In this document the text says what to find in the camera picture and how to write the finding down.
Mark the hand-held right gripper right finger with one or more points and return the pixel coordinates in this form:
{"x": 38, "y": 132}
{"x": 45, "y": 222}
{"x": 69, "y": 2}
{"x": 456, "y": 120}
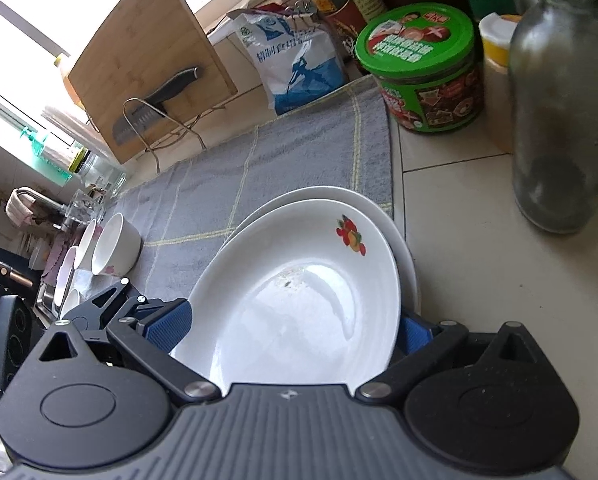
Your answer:
{"x": 413, "y": 334}

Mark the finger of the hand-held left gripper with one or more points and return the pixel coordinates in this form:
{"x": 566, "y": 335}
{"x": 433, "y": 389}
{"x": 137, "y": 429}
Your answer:
{"x": 109, "y": 305}

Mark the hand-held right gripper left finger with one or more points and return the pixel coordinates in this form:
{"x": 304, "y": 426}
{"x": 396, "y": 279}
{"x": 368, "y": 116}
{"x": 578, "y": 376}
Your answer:
{"x": 171, "y": 327}

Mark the white bowl with pink flowers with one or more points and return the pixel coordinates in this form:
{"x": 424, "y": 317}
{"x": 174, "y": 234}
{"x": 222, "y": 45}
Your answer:
{"x": 65, "y": 275}
{"x": 118, "y": 240}
{"x": 86, "y": 244}

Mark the white plate with flower print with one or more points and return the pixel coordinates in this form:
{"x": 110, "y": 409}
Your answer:
{"x": 401, "y": 250}
{"x": 279, "y": 320}

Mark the black appliance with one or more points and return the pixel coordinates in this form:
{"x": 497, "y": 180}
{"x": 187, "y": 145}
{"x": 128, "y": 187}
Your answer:
{"x": 11, "y": 267}

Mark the clear drinking glass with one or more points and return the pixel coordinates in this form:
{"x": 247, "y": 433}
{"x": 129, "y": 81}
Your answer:
{"x": 84, "y": 205}

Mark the glass jar yellow lid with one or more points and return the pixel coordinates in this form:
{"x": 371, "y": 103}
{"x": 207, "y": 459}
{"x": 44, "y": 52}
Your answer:
{"x": 104, "y": 175}

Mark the pink cloth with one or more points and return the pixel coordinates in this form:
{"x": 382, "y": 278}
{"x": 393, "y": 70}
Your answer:
{"x": 19, "y": 208}

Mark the metal faucet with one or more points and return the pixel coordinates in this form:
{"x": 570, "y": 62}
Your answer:
{"x": 31, "y": 192}

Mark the green dish soap bottle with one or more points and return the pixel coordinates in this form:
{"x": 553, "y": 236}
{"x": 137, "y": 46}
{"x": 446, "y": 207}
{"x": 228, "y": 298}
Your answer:
{"x": 44, "y": 155}

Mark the tall clear plastic roll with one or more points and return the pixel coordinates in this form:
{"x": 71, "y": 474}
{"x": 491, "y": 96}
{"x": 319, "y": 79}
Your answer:
{"x": 69, "y": 120}

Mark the grey checked towel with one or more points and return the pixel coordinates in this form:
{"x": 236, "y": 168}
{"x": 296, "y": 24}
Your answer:
{"x": 279, "y": 160}

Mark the orange liquid plastic bottle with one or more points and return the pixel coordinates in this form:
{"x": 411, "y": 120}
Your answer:
{"x": 67, "y": 80}

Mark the green-lidded sauce jar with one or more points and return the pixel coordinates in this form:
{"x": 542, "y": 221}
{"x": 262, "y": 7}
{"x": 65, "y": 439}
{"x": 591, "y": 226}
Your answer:
{"x": 419, "y": 85}

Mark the yellow-lidded spice jar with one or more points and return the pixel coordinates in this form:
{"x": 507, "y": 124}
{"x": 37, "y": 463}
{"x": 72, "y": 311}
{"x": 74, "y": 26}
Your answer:
{"x": 496, "y": 90}

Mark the bamboo cutting board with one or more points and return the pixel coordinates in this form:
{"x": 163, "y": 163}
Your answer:
{"x": 144, "y": 45}

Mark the clear bottle with red cap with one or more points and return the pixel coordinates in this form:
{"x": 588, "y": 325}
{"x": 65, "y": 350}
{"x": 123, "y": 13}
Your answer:
{"x": 559, "y": 110}

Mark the white framed window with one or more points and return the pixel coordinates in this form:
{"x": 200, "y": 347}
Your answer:
{"x": 29, "y": 35}

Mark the white and blue salt bag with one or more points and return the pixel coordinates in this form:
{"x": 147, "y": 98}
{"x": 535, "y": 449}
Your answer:
{"x": 299, "y": 70}

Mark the dark soy sauce bottle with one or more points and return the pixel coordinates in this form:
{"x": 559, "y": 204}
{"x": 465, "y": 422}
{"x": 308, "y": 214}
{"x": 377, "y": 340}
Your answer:
{"x": 349, "y": 10}

